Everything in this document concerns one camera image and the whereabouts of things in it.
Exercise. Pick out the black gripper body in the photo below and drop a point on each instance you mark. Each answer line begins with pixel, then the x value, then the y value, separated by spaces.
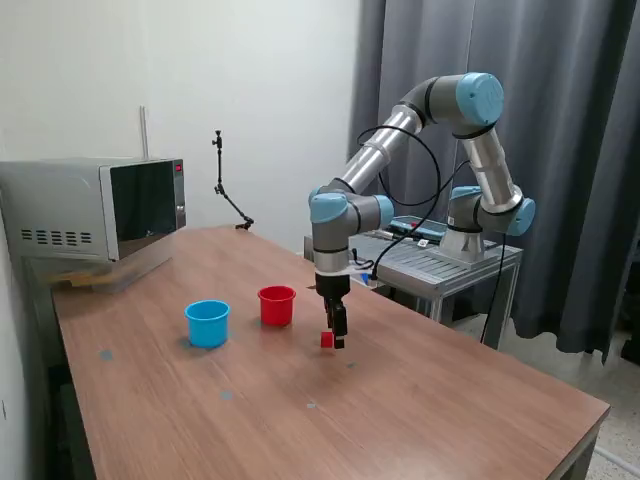
pixel 332 286

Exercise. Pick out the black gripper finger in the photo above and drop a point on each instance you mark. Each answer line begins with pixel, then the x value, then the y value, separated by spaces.
pixel 329 315
pixel 340 325

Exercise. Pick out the red cube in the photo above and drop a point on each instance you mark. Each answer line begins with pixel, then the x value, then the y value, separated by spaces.
pixel 325 340

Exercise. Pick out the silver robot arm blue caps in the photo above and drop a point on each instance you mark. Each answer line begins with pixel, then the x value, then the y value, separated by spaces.
pixel 370 160

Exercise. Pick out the red plastic cup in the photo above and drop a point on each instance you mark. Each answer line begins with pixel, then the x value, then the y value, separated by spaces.
pixel 276 312

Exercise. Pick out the blue teach pendant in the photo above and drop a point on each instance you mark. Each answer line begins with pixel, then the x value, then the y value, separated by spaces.
pixel 425 229

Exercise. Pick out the grey metal robot stand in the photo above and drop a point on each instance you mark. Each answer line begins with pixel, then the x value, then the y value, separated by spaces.
pixel 450 270

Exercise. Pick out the blue plastic cup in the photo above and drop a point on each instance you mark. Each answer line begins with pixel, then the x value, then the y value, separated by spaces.
pixel 207 331

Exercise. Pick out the wooden block stack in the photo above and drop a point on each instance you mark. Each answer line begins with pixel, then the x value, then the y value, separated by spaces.
pixel 75 280

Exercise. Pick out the grey curtain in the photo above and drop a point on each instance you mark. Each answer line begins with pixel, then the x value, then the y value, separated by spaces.
pixel 590 200

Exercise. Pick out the silver microwave oven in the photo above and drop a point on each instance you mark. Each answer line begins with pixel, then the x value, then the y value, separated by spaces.
pixel 60 200

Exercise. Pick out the black object by curtain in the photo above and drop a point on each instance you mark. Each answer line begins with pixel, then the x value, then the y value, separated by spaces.
pixel 632 348

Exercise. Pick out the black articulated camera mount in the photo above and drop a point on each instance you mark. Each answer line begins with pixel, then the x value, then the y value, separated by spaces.
pixel 218 189

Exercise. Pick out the white wall pipe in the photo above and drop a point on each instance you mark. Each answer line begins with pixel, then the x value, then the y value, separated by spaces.
pixel 143 135

